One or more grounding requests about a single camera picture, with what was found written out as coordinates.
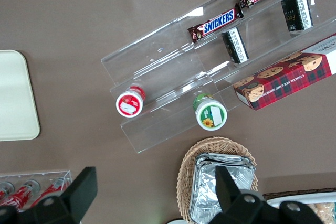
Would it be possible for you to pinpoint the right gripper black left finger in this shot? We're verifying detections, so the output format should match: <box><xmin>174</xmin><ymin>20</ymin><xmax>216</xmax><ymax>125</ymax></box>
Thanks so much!
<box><xmin>0</xmin><ymin>166</ymin><xmax>98</xmax><ymax>224</ymax></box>

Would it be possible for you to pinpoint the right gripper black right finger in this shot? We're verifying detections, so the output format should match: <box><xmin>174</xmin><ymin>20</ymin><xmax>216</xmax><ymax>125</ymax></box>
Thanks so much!
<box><xmin>208</xmin><ymin>166</ymin><xmax>323</xmax><ymax>224</ymax></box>

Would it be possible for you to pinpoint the oval light wicker basket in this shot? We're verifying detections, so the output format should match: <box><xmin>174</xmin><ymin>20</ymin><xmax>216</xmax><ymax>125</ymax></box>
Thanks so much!
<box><xmin>176</xmin><ymin>136</ymin><xmax>259</xmax><ymax>224</ymax></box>

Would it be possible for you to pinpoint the white rectangular snack tray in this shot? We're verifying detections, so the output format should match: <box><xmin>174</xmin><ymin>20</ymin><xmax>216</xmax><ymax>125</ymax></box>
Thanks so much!
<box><xmin>266</xmin><ymin>191</ymin><xmax>336</xmax><ymax>224</ymax></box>

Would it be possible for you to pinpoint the cream plastic tray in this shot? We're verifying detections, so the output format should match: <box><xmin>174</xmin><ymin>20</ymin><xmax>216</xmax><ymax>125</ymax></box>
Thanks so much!
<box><xmin>0</xmin><ymin>49</ymin><xmax>41</xmax><ymax>142</ymax></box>

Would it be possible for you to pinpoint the stack of foil trays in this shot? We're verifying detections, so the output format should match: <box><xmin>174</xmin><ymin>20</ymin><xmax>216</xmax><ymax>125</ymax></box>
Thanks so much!
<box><xmin>189</xmin><ymin>152</ymin><xmax>257</xmax><ymax>224</ymax></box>

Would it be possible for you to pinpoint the clear acrylic bottle rack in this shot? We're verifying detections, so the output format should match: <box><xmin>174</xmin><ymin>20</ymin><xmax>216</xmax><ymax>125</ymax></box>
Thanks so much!
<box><xmin>0</xmin><ymin>169</ymin><xmax>74</xmax><ymax>210</ymax></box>

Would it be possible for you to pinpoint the green lid drink cup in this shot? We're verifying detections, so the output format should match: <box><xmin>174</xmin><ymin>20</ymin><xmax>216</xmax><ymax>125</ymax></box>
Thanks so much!
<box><xmin>193</xmin><ymin>92</ymin><xmax>228</xmax><ymax>131</ymax></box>

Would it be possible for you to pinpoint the clear bag of crackers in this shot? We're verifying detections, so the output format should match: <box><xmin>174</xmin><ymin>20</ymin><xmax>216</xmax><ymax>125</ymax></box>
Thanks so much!
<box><xmin>306</xmin><ymin>202</ymin><xmax>336</xmax><ymax>224</ymax></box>

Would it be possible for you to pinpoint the red lid drink cup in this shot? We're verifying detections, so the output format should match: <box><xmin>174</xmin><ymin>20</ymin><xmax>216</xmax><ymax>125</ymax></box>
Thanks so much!
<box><xmin>115</xmin><ymin>85</ymin><xmax>146</xmax><ymax>118</ymax></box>

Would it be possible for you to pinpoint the red tartan cookie box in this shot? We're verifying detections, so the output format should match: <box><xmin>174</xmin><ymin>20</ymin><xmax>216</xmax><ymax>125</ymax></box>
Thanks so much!
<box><xmin>233</xmin><ymin>33</ymin><xmax>336</xmax><ymax>111</ymax></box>

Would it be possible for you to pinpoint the small black white box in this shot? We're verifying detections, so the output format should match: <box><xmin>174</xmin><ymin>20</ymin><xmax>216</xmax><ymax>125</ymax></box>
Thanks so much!
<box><xmin>222</xmin><ymin>26</ymin><xmax>249</xmax><ymax>65</ymax></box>
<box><xmin>280</xmin><ymin>0</ymin><xmax>313</xmax><ymax>35</ymax></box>

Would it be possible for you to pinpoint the clear acrylic stepped shelf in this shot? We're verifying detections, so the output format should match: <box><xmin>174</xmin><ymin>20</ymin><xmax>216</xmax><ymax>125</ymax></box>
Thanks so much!
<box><xmin>100</xmin><ymin>0</ymin><xmax>336</xmax><ymax>154</ymax></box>

